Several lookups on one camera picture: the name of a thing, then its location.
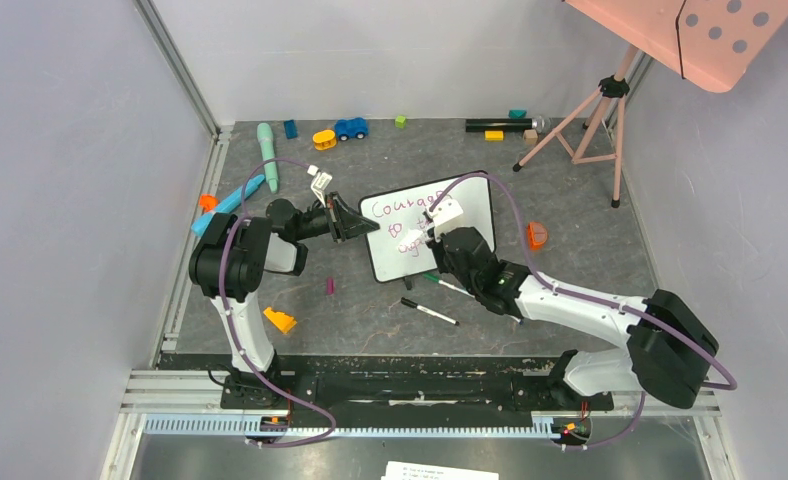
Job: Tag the white whiteboard black frame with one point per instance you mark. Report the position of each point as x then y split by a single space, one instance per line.
393 253

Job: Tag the mint green toy crayon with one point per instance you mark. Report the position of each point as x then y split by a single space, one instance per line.
265 137

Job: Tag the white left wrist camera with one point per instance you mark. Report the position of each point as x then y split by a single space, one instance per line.
319 183

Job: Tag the beige wooden cube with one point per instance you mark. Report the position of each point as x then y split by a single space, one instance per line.
530 137

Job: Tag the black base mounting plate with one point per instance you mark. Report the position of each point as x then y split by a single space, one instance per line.
410 391

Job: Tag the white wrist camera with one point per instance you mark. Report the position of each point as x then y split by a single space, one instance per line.
447 216
319 183

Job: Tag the pink music stand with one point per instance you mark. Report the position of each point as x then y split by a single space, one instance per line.
707 43

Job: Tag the white printed paper sheet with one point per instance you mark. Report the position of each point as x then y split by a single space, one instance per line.
412 471

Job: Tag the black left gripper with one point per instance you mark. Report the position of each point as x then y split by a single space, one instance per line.
339 214

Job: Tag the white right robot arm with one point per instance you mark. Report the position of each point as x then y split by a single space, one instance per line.
659 346

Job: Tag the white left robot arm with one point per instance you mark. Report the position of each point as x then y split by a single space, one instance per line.
229 262

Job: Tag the orange wedge block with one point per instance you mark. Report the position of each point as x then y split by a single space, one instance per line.
284 322

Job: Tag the blue toy crayon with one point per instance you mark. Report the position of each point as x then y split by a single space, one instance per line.
227 205

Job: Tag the white slotted cable duct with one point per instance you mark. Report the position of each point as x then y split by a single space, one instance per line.
252 426

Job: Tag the black whiteboard marker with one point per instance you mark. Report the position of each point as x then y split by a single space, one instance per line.
419 307

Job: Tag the teal block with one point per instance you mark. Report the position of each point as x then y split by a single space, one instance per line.
517 113

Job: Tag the green whiteboard marker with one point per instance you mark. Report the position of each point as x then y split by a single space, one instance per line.
439 281

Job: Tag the yellow orange oval toy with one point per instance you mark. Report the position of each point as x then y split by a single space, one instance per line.
324 139

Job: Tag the blue toy car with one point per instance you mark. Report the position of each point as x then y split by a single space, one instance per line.
355 128

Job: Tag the dark blue block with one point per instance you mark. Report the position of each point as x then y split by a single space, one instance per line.
290 129

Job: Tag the yellow rectangular block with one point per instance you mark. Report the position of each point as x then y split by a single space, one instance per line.
494 135

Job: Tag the orange semicircle toy piece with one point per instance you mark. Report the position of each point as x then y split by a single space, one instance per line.
537 235

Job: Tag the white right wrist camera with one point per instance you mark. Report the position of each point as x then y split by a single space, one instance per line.
447 216

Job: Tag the small orange toy piece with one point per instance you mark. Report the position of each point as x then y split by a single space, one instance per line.
208 202

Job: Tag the black cylinder tube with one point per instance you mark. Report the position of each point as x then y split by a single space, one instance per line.
499 124

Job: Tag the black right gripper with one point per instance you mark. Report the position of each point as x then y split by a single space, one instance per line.
438 245

